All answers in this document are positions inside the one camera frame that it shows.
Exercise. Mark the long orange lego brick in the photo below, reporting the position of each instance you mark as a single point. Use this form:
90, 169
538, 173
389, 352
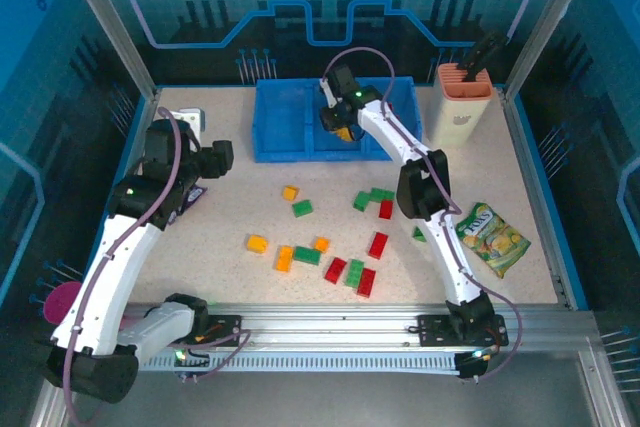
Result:
347, 135
284, 258

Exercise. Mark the small green lego brick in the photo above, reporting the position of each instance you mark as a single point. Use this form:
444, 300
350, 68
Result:
361, 201
302, 208

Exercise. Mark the orange sloped lego brick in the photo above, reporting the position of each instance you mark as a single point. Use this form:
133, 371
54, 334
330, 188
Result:
290, 193

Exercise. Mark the small red lego brick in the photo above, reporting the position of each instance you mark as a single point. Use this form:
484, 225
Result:
386, 209

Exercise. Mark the small orange lego brick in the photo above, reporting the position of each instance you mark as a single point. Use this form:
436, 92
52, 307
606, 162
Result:
321, 245
257, 243

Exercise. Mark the long green lego brick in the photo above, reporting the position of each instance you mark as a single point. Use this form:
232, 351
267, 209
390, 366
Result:
354, 273
382, 194
306, 255

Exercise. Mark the green sloped lego brick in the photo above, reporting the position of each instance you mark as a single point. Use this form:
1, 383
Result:
419, 235

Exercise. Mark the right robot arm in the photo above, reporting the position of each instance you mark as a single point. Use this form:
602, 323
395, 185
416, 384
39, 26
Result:
390, 132

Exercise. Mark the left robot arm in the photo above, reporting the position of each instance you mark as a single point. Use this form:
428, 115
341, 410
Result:
107, 272

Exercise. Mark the purple snack packet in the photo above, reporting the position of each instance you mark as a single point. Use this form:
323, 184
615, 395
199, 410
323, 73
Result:
192, 198

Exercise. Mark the cream knife block pink top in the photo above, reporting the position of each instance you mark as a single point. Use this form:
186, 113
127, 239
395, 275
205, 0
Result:
460, 114

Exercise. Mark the green yellow candy bag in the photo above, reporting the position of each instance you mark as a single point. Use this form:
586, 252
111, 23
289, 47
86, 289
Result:
492, 239

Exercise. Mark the magenta cup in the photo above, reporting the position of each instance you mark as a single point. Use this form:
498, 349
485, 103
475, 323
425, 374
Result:
60, 302

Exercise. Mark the small black electronics box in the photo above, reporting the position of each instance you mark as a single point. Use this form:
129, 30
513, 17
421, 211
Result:
475, 361
192, 361

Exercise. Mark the grey metal panel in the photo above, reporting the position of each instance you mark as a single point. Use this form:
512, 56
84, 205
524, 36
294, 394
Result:
325, 402

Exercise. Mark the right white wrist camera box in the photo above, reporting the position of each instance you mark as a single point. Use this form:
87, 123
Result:
326, 93

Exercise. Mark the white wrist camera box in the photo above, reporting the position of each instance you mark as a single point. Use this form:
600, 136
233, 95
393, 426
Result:
326, 93
189, 119

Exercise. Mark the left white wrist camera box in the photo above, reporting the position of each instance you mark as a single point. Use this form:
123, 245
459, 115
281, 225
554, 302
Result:
189, 119

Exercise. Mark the aluminium table edge rail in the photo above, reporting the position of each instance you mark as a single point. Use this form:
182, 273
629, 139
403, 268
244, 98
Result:
533, 187
146, 112

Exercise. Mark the aluminium frame post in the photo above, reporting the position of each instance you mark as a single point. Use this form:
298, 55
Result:
111, 22
549, 22

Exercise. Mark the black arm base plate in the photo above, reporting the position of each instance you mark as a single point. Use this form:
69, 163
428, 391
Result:
227, 322
432, 329

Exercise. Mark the aluminium mounting rail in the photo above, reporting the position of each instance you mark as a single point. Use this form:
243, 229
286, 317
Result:
325, 327

